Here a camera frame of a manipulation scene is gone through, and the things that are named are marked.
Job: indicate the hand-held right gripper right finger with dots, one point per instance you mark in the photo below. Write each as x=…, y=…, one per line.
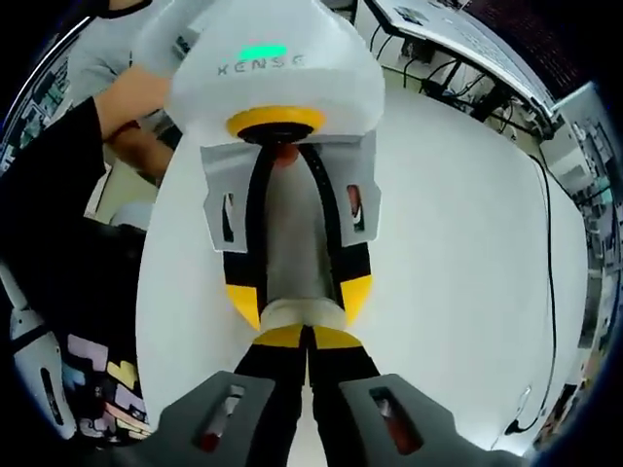
x=340, y=374

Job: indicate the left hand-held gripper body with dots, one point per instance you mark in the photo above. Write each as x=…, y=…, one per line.
x=272, y=82

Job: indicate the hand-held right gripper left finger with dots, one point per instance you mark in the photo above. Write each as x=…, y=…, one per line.
x=272, y=379

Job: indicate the person's left hand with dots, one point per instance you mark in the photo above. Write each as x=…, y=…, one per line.
x=146, y=153

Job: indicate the small laptop desk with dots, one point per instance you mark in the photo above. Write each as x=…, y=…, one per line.
x=457, y=90

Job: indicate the white laptop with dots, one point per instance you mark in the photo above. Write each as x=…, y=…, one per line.
x=462, y=34

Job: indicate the grey worn device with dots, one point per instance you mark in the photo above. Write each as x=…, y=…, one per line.
x=44, y=350

